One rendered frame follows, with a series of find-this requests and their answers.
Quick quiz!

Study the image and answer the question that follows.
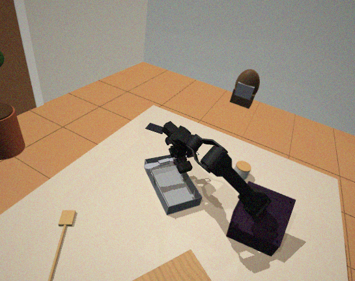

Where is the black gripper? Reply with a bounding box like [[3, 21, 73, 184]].
[[165, 137, 193, 174]]

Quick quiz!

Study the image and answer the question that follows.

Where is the wooden board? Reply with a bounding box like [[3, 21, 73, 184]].
[[133, 249, 211, 281]]

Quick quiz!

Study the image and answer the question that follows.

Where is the grey cylinder with tan top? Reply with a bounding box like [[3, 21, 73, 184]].
[[234, 161, 251, 180]]

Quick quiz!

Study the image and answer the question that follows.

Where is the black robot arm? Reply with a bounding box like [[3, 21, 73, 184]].
[[162, 121, 271, 219]]

